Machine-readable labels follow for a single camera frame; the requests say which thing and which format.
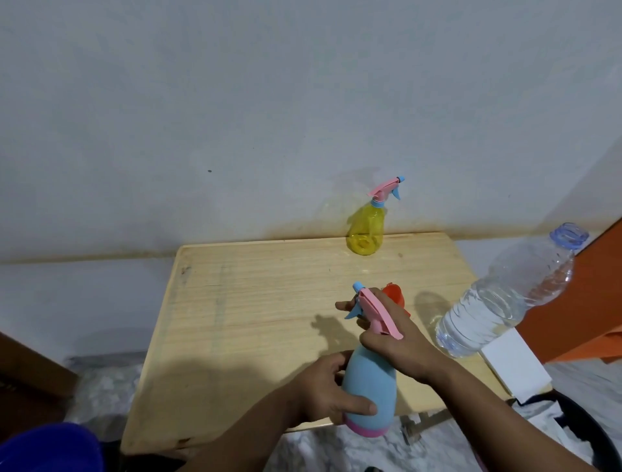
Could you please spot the person's right hand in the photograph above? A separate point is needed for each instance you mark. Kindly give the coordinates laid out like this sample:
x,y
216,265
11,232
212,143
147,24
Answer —
x,y
413,347

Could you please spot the person's left hand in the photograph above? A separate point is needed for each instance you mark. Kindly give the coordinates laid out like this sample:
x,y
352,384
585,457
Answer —
x,y
318,394

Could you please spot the person's right thumb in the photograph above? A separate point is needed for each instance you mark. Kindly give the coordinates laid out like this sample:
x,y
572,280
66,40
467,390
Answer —
x,y
370,338

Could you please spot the person's left thumb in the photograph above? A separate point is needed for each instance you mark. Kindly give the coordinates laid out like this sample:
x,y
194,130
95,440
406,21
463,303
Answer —
x,y
357,404

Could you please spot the blue spray bottle pink trigger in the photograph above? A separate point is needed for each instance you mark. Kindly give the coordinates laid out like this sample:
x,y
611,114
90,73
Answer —
x,y
369,384

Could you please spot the person's right forearm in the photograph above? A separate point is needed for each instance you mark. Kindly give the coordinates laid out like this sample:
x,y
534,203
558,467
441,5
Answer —
x,y
495,423

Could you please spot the person's left forearm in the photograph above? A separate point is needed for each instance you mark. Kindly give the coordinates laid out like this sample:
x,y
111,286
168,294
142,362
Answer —
x,y
243,435

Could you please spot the red plastic funnel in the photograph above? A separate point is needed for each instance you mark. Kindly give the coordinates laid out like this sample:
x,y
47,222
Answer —
x,y
394,293

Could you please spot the yellow spray bottle pink trigger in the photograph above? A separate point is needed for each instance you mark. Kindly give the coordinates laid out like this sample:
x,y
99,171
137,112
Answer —
x,y
365,228

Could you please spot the clear plastic water bottle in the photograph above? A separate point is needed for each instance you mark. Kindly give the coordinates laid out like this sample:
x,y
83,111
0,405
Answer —
x,y
495,299

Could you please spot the white paper box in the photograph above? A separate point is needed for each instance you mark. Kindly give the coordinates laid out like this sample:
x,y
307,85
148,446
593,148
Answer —
x,y
516,362

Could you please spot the orange wooden cabinet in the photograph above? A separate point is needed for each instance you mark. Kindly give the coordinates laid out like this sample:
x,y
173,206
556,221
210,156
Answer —
x,y
583,301

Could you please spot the black plastic bin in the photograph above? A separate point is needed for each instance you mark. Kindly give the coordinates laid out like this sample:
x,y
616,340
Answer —
x,y
585,428

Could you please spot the blue plastic bucket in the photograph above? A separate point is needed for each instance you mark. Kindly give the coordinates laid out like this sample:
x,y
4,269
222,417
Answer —
x,y
48,450

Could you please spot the dark brown wooden furniture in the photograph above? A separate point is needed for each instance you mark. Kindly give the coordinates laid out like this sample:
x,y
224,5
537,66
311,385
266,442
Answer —
x,y
29,389

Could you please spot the metal table leg bracket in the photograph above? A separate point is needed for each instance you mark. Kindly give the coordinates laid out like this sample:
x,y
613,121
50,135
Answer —
x,y
423,424

